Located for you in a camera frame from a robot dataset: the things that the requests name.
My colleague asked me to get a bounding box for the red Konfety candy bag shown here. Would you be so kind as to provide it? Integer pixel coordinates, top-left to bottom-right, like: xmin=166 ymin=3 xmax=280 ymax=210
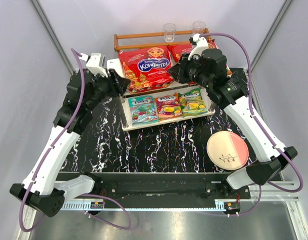
xmin=167 ymin=39 xmax=219 ymax=63
xmin=118 ymin=46 xmax=173 ymax=93

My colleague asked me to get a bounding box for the teal Fox's mint candy bag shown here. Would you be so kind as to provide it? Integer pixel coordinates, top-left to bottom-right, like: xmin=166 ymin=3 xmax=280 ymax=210
xmin=128 ymin=95 xmax=158 ymax=125

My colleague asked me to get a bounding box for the orange Fox's candy bag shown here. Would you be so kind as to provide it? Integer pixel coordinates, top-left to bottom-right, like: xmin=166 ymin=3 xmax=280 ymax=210
xmin=155 ymin=93 xmax=182 ymax=121

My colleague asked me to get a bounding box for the green yellow Fox's candy bag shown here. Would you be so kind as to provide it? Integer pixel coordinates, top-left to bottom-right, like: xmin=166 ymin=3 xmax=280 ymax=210
xmin=178 ymin=88 xmax=208 ymax=117

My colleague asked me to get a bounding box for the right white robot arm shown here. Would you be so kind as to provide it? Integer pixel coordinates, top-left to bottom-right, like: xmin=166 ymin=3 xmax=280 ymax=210
xmin=169 ymin=48 xmax=297 ymax=190

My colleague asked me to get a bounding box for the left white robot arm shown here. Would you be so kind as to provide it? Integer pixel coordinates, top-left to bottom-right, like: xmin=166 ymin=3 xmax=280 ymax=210
xmin=10 ymin=69 xmax=130 ymax=218

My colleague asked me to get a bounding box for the white two-tier shelf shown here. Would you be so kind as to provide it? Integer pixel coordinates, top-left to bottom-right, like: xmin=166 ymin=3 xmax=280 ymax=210
xmin=107 ymin=58 xmax=215 ymax=131

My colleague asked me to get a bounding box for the brown wooden rack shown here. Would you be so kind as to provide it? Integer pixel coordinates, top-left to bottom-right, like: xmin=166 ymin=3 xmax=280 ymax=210
xmin=113 ymin=27 xmax=212 ymax=59

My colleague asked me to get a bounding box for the left clear drinking glass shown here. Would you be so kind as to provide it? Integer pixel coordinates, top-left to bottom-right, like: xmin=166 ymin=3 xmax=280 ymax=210
xmin=163 ymin=23 xmax=176 ymax=43

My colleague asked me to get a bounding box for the clear drinking glass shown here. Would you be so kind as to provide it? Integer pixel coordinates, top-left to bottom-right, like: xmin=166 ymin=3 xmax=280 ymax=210
xmin=192 ymin=21 xmax=206 ymax=35
xmin=163 ymin=23 xmax=176 ymax=43

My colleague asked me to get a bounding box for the right clear drinking glass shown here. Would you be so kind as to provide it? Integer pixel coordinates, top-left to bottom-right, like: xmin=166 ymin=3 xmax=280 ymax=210
xmin=192 ymin=21 xmax=206 ymax=35

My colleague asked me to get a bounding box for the black marble mat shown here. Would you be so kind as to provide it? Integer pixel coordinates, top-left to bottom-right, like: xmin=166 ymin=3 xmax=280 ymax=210
xmin=61 ymin=98 xmax=242 ymax=173

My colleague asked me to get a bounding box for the cream floral plate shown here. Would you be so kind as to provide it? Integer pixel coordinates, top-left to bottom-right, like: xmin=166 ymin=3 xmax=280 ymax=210
xmin=206 ymin=131 xmax=249 ymax=171

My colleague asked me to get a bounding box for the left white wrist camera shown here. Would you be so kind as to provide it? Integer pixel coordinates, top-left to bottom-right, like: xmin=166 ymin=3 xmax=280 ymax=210
xmin=86 ymin=53 xmax=108 ymax=77

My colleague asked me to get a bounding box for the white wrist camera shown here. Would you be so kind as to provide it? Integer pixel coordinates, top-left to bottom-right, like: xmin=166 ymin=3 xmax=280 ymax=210
xmin=86 ymin=53 xmax=108 ymax=77
xmin=188 ymin=33 xmax=208 ymax=60

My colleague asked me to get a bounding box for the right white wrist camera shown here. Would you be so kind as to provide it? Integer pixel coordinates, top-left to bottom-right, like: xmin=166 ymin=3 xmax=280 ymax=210
xmin=188 ymin=33 xmax=208 ymax=60

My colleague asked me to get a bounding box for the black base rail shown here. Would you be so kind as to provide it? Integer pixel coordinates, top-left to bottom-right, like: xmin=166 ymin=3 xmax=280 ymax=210
xmin=92 ymin=172 xmax=251 ymax=210

